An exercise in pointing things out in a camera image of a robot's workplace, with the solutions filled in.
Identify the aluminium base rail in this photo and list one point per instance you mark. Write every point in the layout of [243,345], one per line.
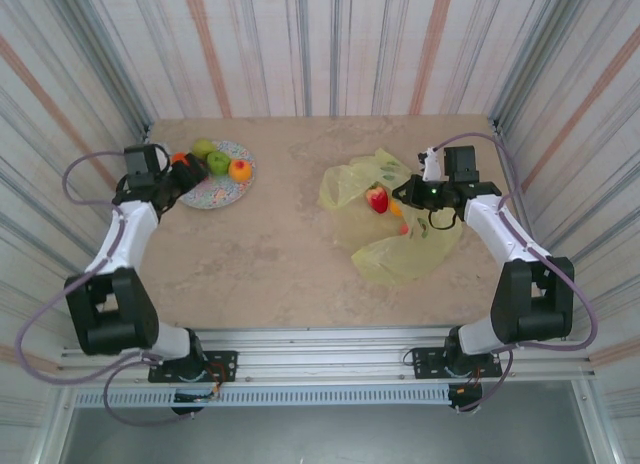
[320,349]

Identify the yellow avocado print plastic bag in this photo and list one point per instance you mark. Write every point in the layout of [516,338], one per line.
[395,264]

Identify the glossy red pepper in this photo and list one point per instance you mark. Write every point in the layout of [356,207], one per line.
[377,199]

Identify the green apple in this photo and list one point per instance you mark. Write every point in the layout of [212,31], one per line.
[218,162]

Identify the metal corner post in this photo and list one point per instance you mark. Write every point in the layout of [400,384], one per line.
[539,59]

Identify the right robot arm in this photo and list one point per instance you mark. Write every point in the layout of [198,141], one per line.
[500,229]

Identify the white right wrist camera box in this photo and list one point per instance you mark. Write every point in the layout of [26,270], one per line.
[431,166]

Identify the yellow mango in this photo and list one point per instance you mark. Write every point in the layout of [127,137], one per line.
[396,209]

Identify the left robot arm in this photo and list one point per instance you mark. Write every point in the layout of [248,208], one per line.
[125,234]

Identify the black connector box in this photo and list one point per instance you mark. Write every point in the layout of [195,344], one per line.
[187,406]
[465,396]

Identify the orange tangerine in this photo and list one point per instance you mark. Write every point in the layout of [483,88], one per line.
[178,158]

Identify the green pear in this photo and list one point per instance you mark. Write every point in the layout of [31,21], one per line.
[202,146]

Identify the speckled round plate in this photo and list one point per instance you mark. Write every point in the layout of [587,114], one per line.
[220,191]

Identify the small pink peach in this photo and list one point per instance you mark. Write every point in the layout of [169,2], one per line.
[404,229]

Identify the orange yellow peach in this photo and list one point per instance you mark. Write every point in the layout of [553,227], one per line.
[240,170]

